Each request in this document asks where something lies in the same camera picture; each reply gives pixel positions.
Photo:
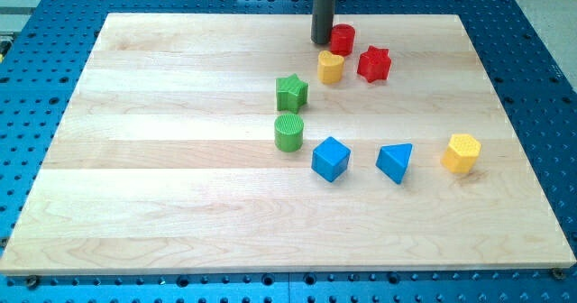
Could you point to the blue triangular prism block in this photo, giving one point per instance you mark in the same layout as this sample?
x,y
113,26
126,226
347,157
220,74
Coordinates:
x,y
393,160

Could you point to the green cylinder block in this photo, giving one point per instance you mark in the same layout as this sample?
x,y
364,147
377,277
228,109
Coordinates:
x,y
288,131

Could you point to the red star block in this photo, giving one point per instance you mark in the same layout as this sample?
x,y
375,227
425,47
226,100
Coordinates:
x,y
374,64

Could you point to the light wooden board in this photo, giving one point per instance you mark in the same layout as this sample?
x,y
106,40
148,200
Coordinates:
x,y
165,159

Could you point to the yellow hexagon block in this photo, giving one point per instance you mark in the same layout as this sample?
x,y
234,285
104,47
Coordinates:
x,y
461,153

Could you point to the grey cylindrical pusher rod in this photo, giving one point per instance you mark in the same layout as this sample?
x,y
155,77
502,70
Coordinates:
x,y
322,21

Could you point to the blue perforated table plate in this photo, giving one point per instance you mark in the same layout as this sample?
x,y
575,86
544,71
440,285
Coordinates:
x,y
45,62

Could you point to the green star block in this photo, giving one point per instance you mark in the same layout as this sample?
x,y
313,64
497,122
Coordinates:
x,y
291,93

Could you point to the blue cube block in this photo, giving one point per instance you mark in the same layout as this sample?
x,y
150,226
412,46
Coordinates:
x,y
330,159

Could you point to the red cylinder block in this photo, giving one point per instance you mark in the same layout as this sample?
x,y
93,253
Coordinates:
x,y
342,39

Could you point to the yellow heart block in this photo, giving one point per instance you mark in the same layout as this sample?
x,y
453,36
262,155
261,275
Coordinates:
x,y
329,67

